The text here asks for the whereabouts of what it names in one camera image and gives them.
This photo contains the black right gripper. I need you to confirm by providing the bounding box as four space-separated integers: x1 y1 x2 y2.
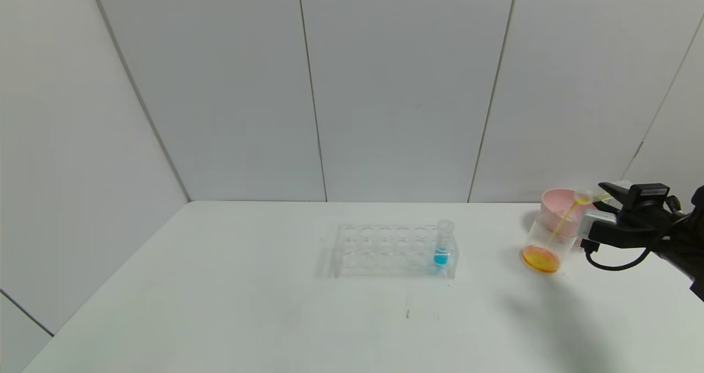
592 182 682 227

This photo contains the test tube with yellow pigment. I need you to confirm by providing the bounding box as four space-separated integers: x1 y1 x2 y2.
574 190 614 204

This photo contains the test tube with blue pigment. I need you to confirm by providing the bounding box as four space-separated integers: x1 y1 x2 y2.
433 220 454 268

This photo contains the clear plastic test tube rack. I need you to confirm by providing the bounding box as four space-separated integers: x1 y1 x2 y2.
329 223 458 280

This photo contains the pink bowl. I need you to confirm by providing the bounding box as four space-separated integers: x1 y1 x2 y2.
541 189 593 247

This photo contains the clear plastic cup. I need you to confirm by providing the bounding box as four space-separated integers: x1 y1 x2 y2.
520 213 578 275

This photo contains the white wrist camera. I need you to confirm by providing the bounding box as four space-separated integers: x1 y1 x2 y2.
580 209 619 242

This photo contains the black camera cable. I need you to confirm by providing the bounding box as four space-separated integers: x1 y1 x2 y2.
584 211 704 272

